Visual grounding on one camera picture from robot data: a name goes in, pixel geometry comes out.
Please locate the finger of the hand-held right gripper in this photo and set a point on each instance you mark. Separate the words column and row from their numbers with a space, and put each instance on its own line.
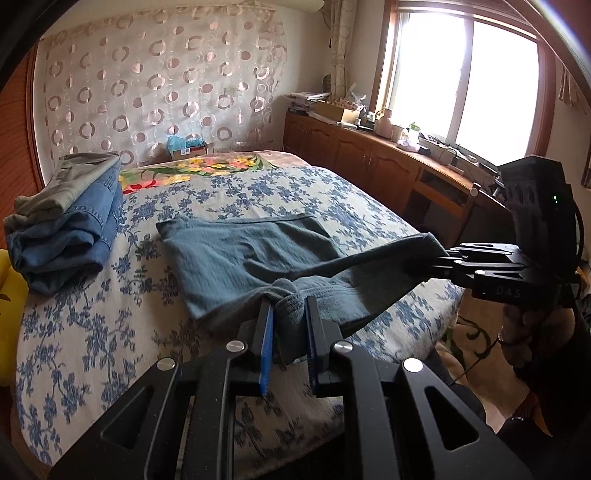
column 485, row 251
column 471, row 271

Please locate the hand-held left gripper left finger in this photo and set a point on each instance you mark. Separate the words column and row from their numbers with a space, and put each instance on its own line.
column 267, row 350

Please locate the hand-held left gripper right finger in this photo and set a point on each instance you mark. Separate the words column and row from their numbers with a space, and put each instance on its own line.
column 323, row 364

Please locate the teal short pants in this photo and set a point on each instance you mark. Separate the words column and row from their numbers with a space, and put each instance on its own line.
column 231, row 263

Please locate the folded olive grey pants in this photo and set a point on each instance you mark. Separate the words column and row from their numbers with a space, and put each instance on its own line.
column 69, row 180

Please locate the person's right hand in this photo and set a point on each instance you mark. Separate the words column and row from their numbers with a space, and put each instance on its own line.
column 512, row 325

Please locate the beige patterned window curtain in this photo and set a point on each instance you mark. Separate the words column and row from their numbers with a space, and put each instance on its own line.
column 575, row 87
column 341, row 46

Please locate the green capped bottle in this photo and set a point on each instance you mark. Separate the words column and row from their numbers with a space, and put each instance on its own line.
column 413, row 134

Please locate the bed with blue floral sheet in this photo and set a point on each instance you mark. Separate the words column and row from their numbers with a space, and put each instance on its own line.
column 115, row 332

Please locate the long wooden cabinet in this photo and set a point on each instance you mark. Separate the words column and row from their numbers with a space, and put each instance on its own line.
column 360, row 161

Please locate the wooden framed window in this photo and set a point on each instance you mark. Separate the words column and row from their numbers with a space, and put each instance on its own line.
column 438, row 69

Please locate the colourful flower blanket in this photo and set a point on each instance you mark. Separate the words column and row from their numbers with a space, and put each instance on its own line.
column 207, row 168

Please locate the open cardboard box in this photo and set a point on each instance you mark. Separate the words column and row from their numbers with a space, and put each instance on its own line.
column 334, row 110

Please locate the cardboard box with blue bag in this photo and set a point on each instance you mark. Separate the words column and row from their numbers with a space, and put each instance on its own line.
column 187, row 147

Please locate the folded blue jeans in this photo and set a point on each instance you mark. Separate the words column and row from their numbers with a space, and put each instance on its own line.
column 60, row 249

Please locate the stack of papers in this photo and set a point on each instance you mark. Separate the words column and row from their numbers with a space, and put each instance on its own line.
column 304, row 104

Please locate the yellow plush toy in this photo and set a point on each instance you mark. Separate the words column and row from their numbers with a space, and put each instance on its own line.
column 11, row 323

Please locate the wooden slatted wardrobe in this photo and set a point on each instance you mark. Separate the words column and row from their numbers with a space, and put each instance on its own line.
column 18, row 152

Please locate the circle patterned wall curtain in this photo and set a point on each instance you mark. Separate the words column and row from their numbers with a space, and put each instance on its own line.
column 161, row 83

